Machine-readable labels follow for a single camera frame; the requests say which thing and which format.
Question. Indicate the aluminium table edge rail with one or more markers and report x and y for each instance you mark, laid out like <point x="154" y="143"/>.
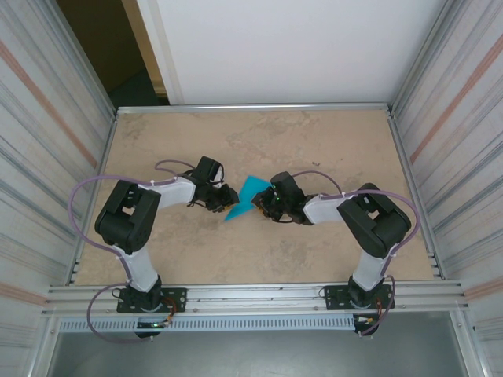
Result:
<point x="255" y="107"/>

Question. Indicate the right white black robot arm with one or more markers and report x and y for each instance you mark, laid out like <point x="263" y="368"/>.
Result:
<point x="373" y="220"/>

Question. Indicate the beige door jamb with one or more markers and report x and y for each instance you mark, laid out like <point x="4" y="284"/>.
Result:
<point x="143" y="39"/>

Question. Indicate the blue paper sheet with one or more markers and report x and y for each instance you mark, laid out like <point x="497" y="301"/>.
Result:
<point x="245" y="196"/>

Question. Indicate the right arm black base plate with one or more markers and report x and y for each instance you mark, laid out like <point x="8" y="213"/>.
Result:
<point x="334" y="292"/>

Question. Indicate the aluminium side frame rail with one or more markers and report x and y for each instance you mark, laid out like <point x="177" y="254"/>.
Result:
<point x="399" y="133"/>
<point x="108" y="137"/>

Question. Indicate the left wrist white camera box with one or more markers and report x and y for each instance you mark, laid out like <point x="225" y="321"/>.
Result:
<point x="220" y="173"/>

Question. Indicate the long aluminium mounting rail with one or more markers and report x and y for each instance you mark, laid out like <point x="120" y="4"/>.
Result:
<point x="255" y="294"/>

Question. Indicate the corrugated translucent enclosure panel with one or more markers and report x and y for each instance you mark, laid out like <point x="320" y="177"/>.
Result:
<point x="463" y="118"/>
<point x="39" y="118"/>

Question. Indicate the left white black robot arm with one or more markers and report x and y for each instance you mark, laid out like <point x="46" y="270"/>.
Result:
<point x="125" y="216"/>

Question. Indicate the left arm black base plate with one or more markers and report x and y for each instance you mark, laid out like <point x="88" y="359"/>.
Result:
<point x="177" y="294"/>

